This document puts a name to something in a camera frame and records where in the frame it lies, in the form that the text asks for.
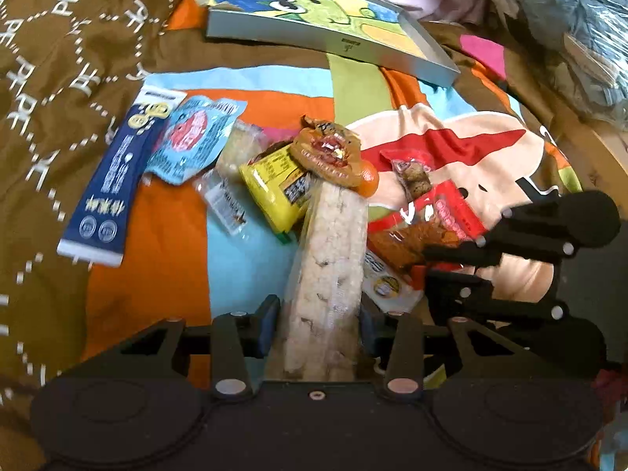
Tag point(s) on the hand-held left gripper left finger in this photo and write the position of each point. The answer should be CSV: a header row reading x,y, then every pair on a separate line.
x,y
269,326

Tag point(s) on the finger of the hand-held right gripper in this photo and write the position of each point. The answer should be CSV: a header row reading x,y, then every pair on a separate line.
x,y
461,253
456,288

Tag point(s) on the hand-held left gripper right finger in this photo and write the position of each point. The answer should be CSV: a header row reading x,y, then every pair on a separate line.
x,y
369,333

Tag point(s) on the red snack packet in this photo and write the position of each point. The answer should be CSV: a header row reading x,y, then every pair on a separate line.
x,y
441,216

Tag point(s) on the white and yellow snack packet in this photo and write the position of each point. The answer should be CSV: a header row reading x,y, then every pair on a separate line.
x,y
387,284

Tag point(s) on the long clear rice cracker packet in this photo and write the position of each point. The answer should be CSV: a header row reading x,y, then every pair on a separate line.
x,y
328,265

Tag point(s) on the red brown cookie packet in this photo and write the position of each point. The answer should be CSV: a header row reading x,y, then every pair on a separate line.
x,y
412,179

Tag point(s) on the small orange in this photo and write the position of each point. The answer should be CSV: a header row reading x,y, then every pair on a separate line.
x,y
369,181

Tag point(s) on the brown snack packet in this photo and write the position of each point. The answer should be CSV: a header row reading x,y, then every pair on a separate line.
x,y
324,152

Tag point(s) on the small clear rice cracker packet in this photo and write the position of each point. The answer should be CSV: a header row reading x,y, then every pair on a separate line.
x,y
235,152

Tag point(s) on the light blue snack packet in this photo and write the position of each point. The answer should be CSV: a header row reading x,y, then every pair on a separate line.
x,y
191,137

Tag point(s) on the navy blue stick packet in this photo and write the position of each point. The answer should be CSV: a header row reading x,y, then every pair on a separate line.
x,y
113,171

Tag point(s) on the grey cartoon print box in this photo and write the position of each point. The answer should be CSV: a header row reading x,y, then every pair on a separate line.
x,y
304,5

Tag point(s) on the tan board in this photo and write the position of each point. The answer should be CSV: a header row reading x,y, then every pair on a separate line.
x,y
598,147

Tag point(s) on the dark red cloth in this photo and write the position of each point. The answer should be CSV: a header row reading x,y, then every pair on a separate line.
x,y
613,392

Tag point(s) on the grey plastic bag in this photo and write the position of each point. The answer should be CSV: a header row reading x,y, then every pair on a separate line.
x,y
564,10

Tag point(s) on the brown printed blanket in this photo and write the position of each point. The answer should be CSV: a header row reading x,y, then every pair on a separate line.
x,y
49,108

